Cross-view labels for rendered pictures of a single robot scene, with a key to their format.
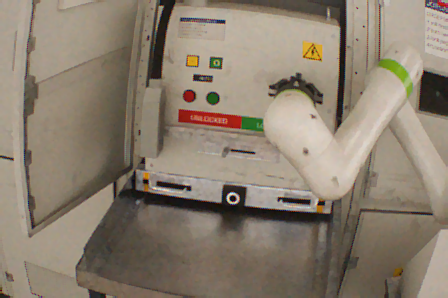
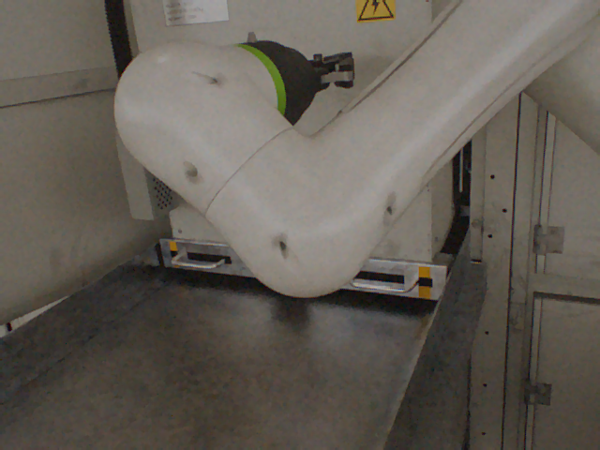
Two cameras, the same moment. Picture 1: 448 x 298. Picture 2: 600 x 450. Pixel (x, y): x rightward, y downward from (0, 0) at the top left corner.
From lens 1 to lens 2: 0.92 m
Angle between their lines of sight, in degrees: 18
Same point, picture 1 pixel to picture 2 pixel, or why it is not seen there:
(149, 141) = (138, 195)
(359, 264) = (556, 399)
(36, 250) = not seen: hidden behind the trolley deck
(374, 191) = (559, 262)
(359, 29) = not seen: outside the picture
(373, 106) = (448, 40)
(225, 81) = not seen: hidden behind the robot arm
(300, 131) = (165, 120)
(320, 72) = (393, 43)
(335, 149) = (281, 160)
